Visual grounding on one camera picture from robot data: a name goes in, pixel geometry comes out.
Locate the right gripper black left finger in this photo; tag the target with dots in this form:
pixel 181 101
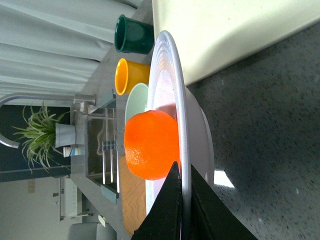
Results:
pixel 163 222

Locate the yellow mug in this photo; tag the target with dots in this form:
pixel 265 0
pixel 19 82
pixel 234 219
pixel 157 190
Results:
pixel 128 74

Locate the wooden cutting board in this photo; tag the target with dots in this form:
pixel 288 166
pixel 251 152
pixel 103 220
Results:
pixel 133 197

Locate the steel sink basin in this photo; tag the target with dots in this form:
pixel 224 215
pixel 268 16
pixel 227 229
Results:
pixel 89 133

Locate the white curtain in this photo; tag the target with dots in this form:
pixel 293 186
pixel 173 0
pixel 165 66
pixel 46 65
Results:
pixel 54 46

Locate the green sink drying rack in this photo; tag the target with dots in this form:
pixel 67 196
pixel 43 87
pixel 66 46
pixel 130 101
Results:
pixel 108 145

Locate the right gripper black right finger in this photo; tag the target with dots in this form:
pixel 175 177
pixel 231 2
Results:
pixel 210 218

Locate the potted green plant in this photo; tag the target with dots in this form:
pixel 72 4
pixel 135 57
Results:
pixel 39 137

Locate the beige bear serving tray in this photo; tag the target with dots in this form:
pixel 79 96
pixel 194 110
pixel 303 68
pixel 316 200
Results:
pixel 211 35

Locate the orange mandarin fruit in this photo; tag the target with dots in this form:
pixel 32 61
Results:
pixel 151 144

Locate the white round deep plate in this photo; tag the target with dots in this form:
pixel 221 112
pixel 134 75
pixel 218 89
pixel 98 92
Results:
pixel 167 92

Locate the dark green mug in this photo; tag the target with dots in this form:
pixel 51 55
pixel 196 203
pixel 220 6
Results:
pixel 133 36

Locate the small white printed cup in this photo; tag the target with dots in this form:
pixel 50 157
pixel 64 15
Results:
pixel 73 151

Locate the light green bowl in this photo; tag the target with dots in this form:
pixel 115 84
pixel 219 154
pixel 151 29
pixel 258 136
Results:
pixel 136 101

